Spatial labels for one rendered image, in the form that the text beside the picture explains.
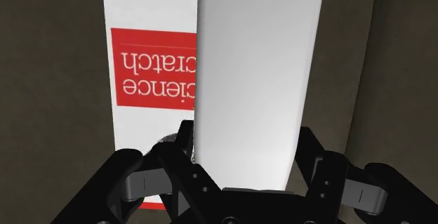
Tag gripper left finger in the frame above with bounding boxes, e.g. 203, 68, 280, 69
51, 119, 224, 224

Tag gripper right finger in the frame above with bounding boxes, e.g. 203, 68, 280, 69
293, 126, 438, 224

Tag white rectangular block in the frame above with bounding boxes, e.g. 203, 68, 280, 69
193, 0, 327, 192

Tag white book with red panel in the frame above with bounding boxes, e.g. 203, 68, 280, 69
102, 0, 199, 211

